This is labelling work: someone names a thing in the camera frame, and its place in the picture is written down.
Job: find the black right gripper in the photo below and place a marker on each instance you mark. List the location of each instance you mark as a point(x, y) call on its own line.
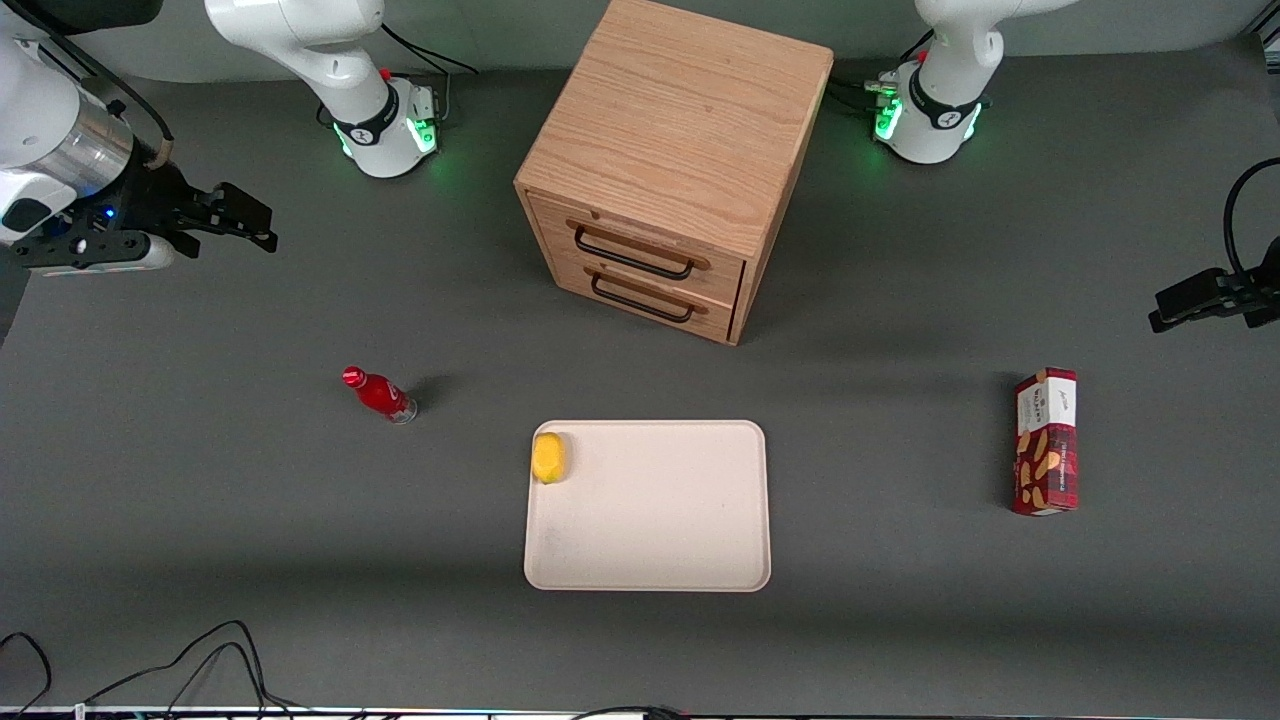
point(150, 197)

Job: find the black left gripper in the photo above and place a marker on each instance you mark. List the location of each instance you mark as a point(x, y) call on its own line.
point(1262, 291)

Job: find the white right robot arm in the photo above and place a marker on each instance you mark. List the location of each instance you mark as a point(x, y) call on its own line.
point(330, 50)

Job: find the wooden drawer cabinet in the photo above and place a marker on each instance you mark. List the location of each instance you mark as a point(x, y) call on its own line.
point(680, 110)

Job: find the red cookie box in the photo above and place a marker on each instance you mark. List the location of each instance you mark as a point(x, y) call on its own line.
point(1045, 450)

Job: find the red bottle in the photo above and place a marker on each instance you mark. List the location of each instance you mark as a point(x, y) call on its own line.
point(380, 395)

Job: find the yellow lemon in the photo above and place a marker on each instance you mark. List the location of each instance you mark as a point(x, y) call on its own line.
point(548, 458)

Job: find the beige plastic tray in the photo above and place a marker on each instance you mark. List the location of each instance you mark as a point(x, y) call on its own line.
point(660, 510)

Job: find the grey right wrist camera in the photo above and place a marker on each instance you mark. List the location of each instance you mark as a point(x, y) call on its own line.
point(100, 250)

